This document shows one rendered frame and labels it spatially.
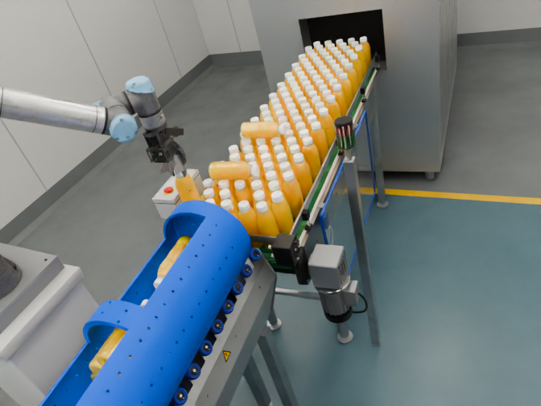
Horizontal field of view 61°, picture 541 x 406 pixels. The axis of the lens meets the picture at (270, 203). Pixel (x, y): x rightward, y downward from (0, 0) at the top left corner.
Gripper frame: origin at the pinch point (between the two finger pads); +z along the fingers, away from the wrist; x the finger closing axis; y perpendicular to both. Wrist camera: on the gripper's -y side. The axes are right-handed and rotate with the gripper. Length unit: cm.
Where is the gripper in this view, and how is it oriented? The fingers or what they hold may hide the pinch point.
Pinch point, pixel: (179, 171)
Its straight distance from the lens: 162.8
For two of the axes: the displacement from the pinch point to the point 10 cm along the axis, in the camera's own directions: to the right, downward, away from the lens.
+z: 2.2, 7.8, 5.8
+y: -3.5, 6.2, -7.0
